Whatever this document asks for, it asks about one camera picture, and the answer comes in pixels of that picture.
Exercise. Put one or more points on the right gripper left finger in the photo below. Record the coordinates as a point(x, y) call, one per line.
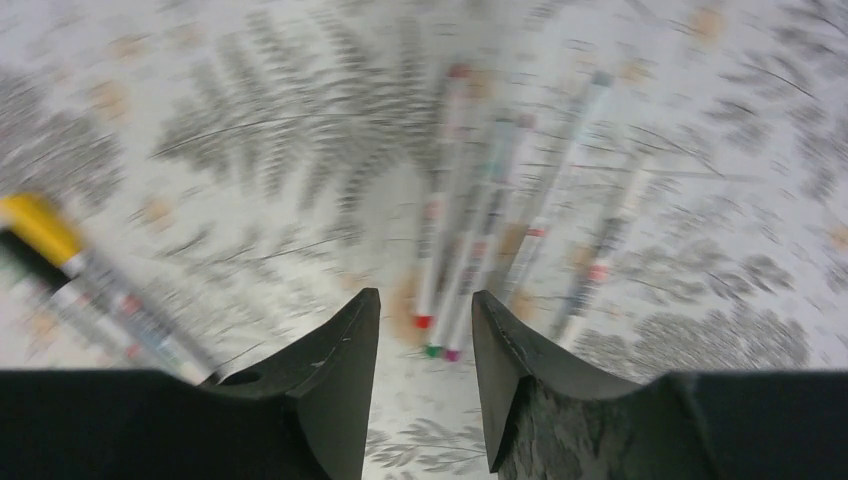
point(301, 413)

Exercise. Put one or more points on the red cap marker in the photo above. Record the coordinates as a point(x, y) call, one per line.
point(449, 126)

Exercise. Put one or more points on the black cap marker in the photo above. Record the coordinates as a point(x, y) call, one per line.
point(36, 276)

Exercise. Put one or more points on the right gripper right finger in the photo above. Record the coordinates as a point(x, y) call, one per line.
point(547, 414)

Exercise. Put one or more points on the purple cap marker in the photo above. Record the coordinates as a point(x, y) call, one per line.
point(528, 237)
point(480, 244)

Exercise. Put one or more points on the green cap marker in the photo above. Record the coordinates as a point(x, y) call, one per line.
point(616, 222)
point(440, 330)

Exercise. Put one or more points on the yellow cap marker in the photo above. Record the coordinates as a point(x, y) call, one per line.
point(41, 225)

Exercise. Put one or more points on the floral fern table mat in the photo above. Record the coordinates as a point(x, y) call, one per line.
point(253, 164)

